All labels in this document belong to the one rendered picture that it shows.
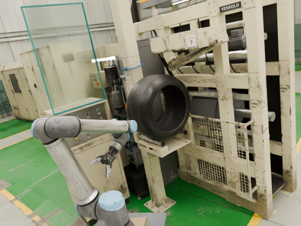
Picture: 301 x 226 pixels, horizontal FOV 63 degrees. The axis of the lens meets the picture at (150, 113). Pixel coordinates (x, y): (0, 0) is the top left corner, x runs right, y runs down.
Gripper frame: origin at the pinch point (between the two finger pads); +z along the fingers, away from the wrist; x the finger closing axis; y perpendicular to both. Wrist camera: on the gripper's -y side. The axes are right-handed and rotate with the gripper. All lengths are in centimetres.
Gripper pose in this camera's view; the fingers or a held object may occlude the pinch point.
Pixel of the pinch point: (97, 171)
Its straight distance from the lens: 180.9
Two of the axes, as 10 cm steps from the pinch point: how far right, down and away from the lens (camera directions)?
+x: 7.3, 6.6, 1.8
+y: 5.2, -3.6, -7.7
